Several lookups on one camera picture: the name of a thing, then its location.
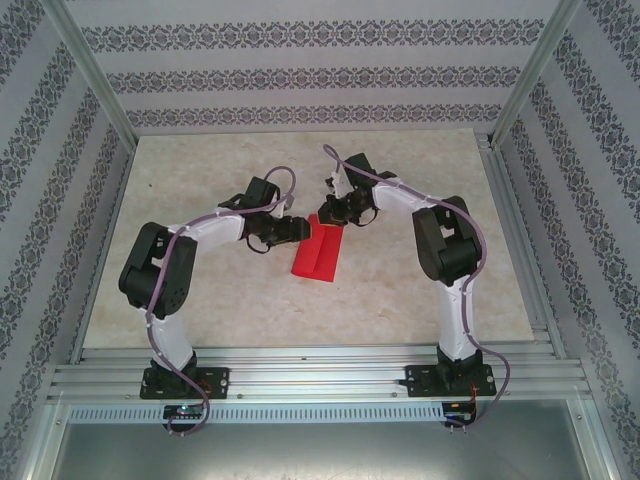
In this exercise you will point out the red cloth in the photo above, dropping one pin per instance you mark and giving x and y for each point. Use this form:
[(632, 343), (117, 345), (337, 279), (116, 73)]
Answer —
[(305, 260)]

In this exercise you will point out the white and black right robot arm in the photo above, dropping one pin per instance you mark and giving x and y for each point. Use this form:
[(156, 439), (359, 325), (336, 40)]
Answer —
[(450, 250)]

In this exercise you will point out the aluminium table side rail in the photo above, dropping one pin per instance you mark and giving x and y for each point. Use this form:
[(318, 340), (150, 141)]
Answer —
[(102, 250), (520, 250)]

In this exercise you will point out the grey metal panel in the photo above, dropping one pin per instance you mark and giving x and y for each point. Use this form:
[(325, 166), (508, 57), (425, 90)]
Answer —
[(320, 450)]

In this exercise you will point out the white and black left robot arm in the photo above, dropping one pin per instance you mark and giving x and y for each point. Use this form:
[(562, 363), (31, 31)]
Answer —
[(165, 265)]

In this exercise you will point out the aluminium frame post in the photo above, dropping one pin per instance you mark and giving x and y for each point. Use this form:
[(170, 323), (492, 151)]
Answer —
[(533, 75), (93, 75)]

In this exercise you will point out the aluminium mounting beam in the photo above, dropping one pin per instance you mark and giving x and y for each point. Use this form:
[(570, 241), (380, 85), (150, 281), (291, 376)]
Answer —
[(320, 372)]

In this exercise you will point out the small circuit board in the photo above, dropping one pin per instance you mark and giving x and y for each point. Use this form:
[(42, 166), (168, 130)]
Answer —
[(457, 407), (182, 411)]

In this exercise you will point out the aluminium lower frame strut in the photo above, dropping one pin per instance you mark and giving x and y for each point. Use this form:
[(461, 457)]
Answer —
[(47, 440), (595, 440)]

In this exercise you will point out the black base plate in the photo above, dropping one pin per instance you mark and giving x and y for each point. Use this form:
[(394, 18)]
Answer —
[(419, 381), (215, 381)]

